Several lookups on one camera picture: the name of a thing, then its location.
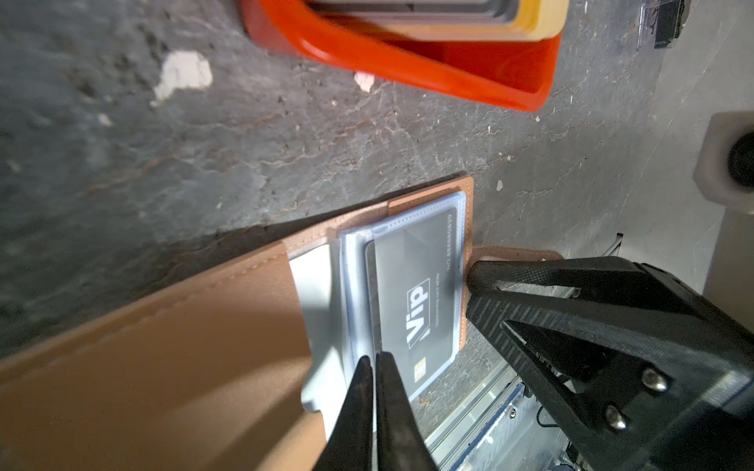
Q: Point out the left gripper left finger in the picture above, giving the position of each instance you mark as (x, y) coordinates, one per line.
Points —
(350, 444)

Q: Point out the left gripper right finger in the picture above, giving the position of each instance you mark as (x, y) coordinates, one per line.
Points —
(400, 445)

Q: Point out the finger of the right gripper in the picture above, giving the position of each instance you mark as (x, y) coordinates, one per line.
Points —
(633, 389)
(606, 302)

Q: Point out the tan leather card holder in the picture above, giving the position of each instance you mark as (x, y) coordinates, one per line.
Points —
(205, 375)

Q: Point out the red plastic tray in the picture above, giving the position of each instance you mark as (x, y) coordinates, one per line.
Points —
(512, 75)

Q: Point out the small black pink box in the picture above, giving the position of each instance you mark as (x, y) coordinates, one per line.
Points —
(661, 22)

